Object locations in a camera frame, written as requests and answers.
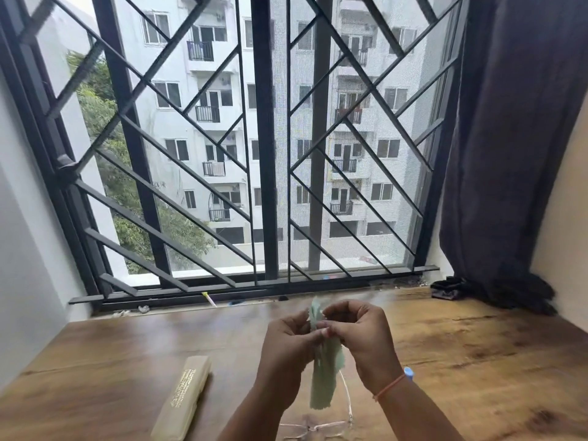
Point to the person's right hand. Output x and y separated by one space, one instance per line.
365 342

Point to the person's left hand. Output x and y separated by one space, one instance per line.
285 358

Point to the light green cleaning cloth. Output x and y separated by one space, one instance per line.
326 372

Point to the small spray bottle blue cap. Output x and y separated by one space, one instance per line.
409 372

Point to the clear-framed eyeglasses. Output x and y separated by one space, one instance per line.
317 427

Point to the translucent yellowish glasses case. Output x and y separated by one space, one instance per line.
181 399

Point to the person's right forearm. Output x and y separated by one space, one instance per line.
413 413

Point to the dark crumpled cloth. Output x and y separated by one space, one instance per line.
448 289

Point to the pink wrist thread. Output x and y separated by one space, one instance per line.
390 385

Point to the blue pen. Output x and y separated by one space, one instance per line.
239 302

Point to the white stick yellow tip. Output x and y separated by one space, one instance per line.
209 299

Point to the black metal window grille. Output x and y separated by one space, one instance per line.
82 298

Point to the dark curtain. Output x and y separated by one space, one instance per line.
500 156

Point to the white apartment building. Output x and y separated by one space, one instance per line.
193 123

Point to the green tree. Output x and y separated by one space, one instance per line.
110 156

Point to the black window frame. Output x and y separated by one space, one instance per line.
264 133

